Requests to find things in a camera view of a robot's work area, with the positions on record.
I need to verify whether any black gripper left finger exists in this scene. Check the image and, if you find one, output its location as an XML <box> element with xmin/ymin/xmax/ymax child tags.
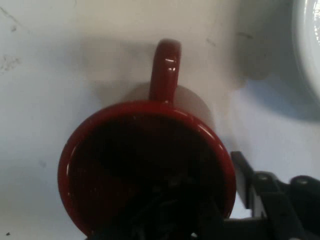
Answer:
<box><xmin>129</xmin><ymin>174</ymin><xmax>223</xmax><ymax>240</ymax></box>

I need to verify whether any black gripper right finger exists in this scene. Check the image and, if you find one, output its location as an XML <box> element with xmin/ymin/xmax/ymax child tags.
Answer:
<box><xmin>230</xmin><ymin>150</ymin><xmax>320</xmax><ymax>240</ymax></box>

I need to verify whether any red enamel mug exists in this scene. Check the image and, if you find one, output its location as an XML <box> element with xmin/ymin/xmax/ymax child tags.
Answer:
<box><xmin>57</xmin><ymin>38</ymin><xmax>237</xmax><ymax>240</ymax></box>

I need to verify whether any white ceramic bowl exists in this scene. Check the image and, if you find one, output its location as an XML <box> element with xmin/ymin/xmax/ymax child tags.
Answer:
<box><xmin>291</xmin><ymin>0</ymin><xmax>320</xmax><ymax>101</ymax></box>

